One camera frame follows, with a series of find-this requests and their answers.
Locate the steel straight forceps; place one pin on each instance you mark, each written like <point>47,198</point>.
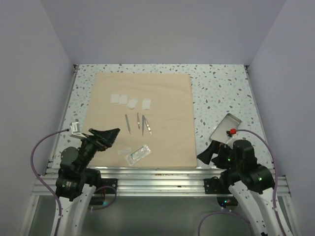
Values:
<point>148,126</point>

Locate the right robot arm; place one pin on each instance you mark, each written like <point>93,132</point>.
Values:
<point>251,184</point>

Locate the aluminium frame rail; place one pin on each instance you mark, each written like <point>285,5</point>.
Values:
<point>160,182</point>

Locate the beige cloth mat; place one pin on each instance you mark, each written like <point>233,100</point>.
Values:
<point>170,117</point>

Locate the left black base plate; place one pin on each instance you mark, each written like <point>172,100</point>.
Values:
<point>106,186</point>

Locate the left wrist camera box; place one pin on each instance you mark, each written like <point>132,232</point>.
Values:
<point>76,131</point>

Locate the metal instrument tray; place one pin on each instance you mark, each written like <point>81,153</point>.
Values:
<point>220,132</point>

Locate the small clear sachet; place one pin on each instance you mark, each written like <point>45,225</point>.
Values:
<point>124,151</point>

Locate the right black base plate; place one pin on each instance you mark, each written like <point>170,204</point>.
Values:
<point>214,186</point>

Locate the white gauze pad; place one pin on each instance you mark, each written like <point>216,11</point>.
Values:
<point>123,99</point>
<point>146,104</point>
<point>132,103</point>
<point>114,98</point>

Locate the steel angled tweezers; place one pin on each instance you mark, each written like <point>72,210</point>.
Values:
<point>138,121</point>

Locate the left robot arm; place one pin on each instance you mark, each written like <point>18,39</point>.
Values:
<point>78,188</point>

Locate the green suture packet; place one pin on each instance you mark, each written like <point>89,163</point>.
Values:
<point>138,155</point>

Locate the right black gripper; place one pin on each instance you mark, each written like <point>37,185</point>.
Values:
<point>216,147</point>

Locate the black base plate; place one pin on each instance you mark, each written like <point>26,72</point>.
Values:
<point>106,186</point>
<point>214,186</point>

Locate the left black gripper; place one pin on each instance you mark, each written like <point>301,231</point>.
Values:
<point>103,139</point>

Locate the red cable connector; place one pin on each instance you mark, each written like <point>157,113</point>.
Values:
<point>231,132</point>

